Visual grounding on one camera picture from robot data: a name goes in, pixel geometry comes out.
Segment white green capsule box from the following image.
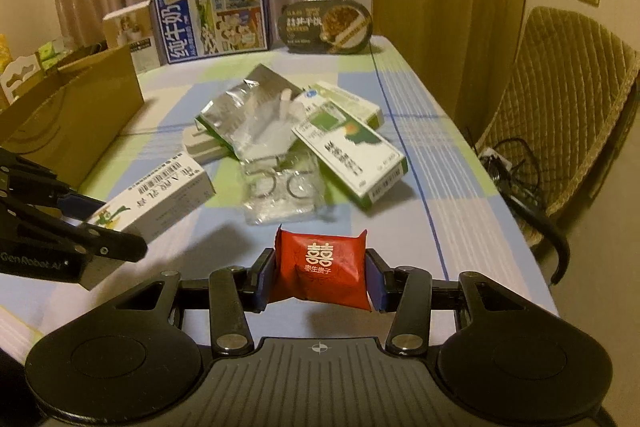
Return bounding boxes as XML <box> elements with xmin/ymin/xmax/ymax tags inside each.
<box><xmin>297</xmin><ymin>81</ymin><xmax>384</xmax><ymax>129</ymax></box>

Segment black instant rice bowl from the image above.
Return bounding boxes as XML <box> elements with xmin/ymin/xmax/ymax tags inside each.
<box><xmin>278</xmin><ymin>0</ymin><xmax>373</xmax><ymax>54</ymax></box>

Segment white charger block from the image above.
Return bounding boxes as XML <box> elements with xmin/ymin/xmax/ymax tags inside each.
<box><xmin>182</xmin><ymin>124</ymin><xmax>230</xmax><ymax>165</ymax></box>

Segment brown cardboard box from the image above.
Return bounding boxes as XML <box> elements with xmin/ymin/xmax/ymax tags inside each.
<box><xmin>1</xmin><ymin>48</ymin><xmax>144</xmax><ymax>187</ymax></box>

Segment white green medicine box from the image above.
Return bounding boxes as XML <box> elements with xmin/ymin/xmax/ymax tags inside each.
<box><xmin>87</xmin><ymin>153</ymin><xmax>215</xmax><ymax>243</ymax></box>

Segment quilted brown chair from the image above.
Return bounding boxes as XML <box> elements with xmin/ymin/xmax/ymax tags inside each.
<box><xmin>474</xmin><ymin>5</ymin><xmax>640</xmax><ymax>285</ymax></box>

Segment clear bag with metal hook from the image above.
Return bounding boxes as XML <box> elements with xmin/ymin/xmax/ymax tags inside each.
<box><xmin>240</xmin><ymin>147</ymin><xmax>331</xmax><ymax>225</ymax></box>

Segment green tissue packs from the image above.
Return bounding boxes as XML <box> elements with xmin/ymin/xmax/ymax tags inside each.
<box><xmin>37</xmin><ymin>37</ymin><xmax>76</xmax><ymax>70</ymax></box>

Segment green white spray box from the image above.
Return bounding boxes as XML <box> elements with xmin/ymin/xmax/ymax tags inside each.
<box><xmin>293</xmin><ymin>102</ymin><xmax>408</xmax><ymax>208</ymax></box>

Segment red snack packet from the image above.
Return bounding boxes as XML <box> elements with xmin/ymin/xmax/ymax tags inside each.
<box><xmin>269</xmin><ymin>229</ymin><xmax>371</xmax><ymax>311</ymax></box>

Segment checked tablecloth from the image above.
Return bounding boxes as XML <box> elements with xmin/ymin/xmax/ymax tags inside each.
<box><xmin>1</xmin><ymin>37</ymin><xmax>553</xmax><ymax>360</ymax></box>

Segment black cables on floor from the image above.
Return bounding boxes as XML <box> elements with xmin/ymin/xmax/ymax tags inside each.
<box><xmin>466</xmin><ymin>126</ymin><xmax>549</xmax><ymax>208</ymax></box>

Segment silver foil pouch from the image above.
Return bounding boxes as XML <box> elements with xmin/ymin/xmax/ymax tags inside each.
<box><xmin>196</xmin><ymin>64</ymin><xmax>306</xmax><ymax>161</ymax></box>

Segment clear plastic tray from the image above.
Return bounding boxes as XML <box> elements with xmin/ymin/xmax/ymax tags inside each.
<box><xmin>231</xmin><ymin>89</ymin><xmax>307</xmax><ymax>161</ymax></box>

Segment white cutout cardboard box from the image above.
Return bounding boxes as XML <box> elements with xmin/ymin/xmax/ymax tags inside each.
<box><xmin>1</xmin><ymin>53</ymin><xmax>42</xmax><ymax>104</ymax></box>

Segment blue milk carton box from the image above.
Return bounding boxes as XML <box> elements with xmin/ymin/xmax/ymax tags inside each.
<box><xmin>152</xmin><ymin>0</ymin><xmax>271</xmax><ymax>64</ymax></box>

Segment white figurine box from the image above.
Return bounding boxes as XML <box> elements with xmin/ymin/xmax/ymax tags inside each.
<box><xmin>102</xmin><ymin>0</ymin><xmax>160</xmax><ymax>74</ymax></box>

